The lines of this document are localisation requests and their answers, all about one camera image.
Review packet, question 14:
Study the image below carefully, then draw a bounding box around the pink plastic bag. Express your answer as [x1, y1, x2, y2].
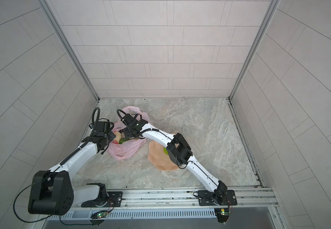
[107, 106, 150, 160]

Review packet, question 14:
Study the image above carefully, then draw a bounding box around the pink scalloped plate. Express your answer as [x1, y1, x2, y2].
[148, 141, 179, 171]

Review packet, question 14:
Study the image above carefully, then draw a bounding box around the beige fake potato fruit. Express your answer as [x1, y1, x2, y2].
[113, 132, 122, 144]

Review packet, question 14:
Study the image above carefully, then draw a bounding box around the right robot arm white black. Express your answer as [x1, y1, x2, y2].
[117, 109, 231, 206]

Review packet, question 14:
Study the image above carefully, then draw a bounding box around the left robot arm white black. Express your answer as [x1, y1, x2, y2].
[28, 107, 115, 216]

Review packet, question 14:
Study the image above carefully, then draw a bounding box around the green fake fruit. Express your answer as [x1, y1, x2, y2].
[119, 138, 129, 144]

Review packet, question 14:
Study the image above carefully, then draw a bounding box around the left circuit board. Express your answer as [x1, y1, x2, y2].
[91, 210, 108, 219]

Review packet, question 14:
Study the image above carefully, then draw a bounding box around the circuit board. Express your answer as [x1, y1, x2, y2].
[214, 209, 230, 223]
[91, 210, 108, 219]

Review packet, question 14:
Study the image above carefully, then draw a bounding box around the white vent grille strip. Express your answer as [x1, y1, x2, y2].
[51, 208, 216, 220]

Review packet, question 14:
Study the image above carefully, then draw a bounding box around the right circuit board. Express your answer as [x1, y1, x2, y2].
[214, 209, 230, 223]

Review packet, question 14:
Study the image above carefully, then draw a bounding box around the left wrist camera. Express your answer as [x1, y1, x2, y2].
[89, 121, 114, 136]

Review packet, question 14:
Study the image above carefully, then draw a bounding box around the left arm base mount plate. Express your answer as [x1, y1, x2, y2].
[81, 191, 123, 208]

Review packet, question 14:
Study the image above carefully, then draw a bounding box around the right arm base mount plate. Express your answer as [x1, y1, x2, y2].
[193, 190, 238, 206]

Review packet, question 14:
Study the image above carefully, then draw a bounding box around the aluminium rail frame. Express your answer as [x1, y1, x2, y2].
[53, 187, 279, 212]

